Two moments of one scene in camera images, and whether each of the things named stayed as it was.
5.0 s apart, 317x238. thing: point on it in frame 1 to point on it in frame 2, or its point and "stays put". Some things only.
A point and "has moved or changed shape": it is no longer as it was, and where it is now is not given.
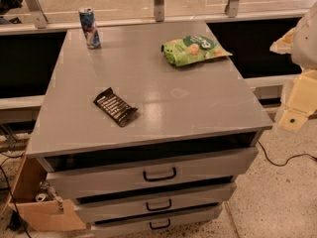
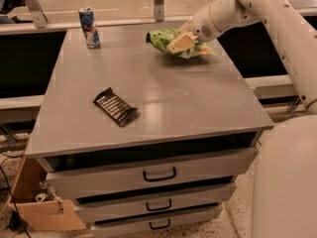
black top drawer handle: x=159 y=178 stays put
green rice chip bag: x=192 y=49 has moved or changed shape
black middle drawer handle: x=159 y=208 stays put
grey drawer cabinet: x=148 y=127 stays put
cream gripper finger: x=301 y=102 to x=202 y=28
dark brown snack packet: x=116 y=107 stays put
